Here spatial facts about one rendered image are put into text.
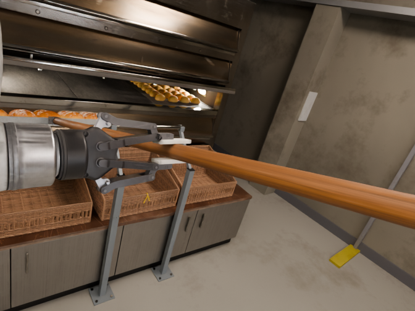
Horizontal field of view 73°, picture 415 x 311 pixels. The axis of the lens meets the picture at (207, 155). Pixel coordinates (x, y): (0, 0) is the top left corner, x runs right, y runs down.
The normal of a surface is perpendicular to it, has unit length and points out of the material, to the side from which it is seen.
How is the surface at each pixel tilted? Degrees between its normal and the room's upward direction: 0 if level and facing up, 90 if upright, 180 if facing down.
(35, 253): 90
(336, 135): 90
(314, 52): 90
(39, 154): 60
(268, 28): 90
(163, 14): 70
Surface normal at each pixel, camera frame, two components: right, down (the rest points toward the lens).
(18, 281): 0.58, 0.46
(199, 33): 0.63, 0.13
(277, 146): -0.74, 0.07
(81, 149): 0.63, -0.14
